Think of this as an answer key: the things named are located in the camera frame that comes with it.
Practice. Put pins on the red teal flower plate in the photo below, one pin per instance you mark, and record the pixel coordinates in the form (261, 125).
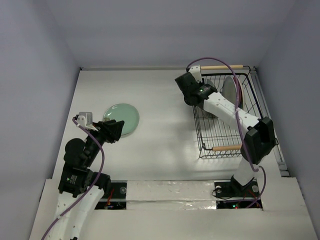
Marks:
(242, 100)

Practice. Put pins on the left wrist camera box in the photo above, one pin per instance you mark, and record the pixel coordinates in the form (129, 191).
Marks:
(84, 120)

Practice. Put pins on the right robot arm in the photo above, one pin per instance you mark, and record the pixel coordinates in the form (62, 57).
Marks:
(257, 134)

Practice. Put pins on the light green plate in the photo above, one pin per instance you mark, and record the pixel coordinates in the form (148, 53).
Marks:
(124, 112)

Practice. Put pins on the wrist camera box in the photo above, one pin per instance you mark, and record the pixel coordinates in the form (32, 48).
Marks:
(196, 72)
(84, 120)

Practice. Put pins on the white blue-rimmed bowl plate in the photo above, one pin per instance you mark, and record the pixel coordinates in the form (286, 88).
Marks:
(229, 91)

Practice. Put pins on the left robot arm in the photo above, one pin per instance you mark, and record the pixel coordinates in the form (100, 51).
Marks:
(80, 188)

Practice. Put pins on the grey reindeer plate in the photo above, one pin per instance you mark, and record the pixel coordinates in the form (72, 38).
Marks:
(207, 114)

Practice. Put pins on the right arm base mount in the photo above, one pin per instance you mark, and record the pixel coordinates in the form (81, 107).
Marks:
(229, 197)

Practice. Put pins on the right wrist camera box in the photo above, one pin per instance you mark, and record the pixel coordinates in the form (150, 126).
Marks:
(196, 72)

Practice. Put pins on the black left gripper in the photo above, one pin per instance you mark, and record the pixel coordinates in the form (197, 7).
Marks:
(115, 126)

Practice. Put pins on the black wire dish rack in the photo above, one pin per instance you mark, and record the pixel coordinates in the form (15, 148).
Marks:
(212, 133)

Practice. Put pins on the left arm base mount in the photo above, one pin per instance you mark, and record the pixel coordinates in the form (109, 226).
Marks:
(115, 199)

